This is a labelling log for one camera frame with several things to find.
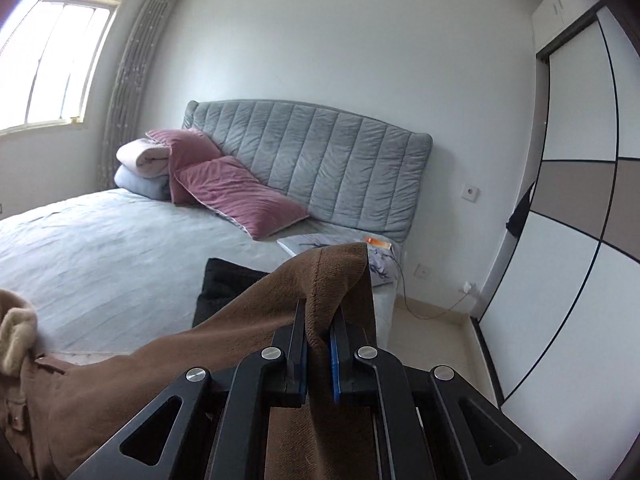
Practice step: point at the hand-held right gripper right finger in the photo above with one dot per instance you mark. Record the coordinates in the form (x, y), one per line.
(336, 372)

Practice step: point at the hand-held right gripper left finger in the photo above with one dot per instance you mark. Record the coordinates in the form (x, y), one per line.
(300, 365)

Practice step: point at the brown coat with fur collar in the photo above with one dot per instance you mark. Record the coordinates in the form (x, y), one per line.
(150, 385)

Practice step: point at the black garment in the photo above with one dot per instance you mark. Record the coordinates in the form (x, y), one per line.
(220, 290)

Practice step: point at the floral printed pillow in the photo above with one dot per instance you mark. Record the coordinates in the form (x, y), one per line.
(310, 243)

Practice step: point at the orange packet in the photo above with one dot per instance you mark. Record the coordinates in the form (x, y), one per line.
(378, 243)

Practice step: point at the pink velvet pillow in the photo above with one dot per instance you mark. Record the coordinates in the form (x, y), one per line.
(185, 147)
(235, 195)

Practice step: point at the grey quilted headboard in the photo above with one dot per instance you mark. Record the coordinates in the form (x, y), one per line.
(325, 160)

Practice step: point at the bed with light grey sheet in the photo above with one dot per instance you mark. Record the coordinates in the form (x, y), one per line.
(100, 260)

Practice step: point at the light blue pillow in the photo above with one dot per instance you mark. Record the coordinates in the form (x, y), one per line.
(140, 186)

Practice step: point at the black cloth in wardrobe door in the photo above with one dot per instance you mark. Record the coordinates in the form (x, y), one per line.
(520, 215)

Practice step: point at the white folded pillow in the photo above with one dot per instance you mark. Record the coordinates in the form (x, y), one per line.
(140, 157)

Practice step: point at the grey patterned curtain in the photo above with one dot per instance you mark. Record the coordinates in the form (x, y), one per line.
(135, 85)

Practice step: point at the white and taupe wardrobe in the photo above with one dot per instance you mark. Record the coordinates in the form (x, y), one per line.
(575, 110)

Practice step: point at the window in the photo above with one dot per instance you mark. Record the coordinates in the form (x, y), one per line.
(50, 60)

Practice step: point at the white wall socket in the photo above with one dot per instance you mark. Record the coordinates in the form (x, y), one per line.
(423, 271)

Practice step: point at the wall socket with red centre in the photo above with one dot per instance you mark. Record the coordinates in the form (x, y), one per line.
(470, 192)

